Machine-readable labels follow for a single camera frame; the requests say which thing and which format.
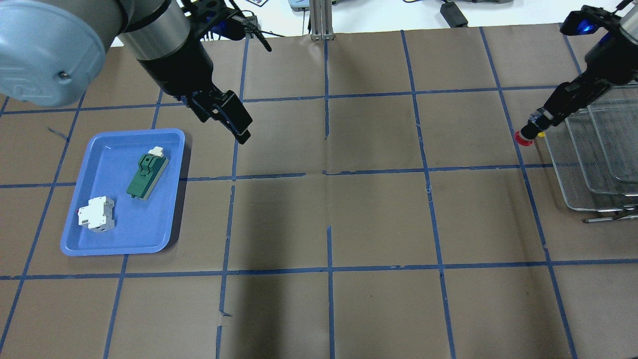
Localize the white circuit breaker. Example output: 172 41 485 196
77 196 116 233

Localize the red emergency stop button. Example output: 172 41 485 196
513 121 542 146

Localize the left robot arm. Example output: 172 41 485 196
0 0 253 145

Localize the aluminium profile post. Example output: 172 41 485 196
309 0 334 41

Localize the blue plastic tray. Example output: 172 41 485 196
60 129 185 256

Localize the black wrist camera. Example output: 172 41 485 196
560 5 621 36
180 0 273 52

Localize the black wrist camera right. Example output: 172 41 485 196
560 5 621 36

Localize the wire mesh shelf rack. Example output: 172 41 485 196
545 82 638 223

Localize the black power adapter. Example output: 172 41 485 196
439 0 469 28

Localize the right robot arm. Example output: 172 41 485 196
518 6 638 140

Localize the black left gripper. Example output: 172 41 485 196
139 39 253 145

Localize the green electrical switch module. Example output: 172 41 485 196
126 146 169 200

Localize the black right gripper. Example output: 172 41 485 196
528 30 638 134

